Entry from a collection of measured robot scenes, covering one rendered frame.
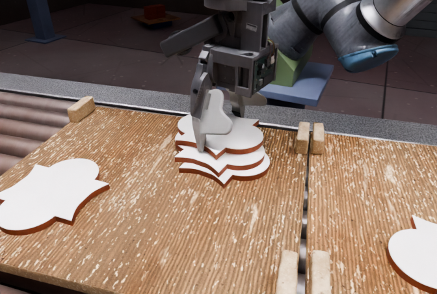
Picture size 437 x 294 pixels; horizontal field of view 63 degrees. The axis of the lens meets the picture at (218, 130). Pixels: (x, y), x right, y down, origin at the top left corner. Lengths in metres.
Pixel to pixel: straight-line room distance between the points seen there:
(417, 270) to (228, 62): 0.30
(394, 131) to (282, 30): 0.38
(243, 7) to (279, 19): 0.51
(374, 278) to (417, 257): 0.05
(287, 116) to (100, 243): 0.42
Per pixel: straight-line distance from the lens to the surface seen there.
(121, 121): 0.65
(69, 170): 0.53
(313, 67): 1.11
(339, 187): 0.50
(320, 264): 0.37
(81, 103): 0.68
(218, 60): 0.46
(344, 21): 0.87
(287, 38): 0.93
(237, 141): 0.51
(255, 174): 0.49
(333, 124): 0.69
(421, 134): 0.72
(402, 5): 0.81
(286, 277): 0.35
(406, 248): 0.44
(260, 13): 0.43
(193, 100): 0.47
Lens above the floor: 1.24
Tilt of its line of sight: 30 degrees down
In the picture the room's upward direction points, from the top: straight up
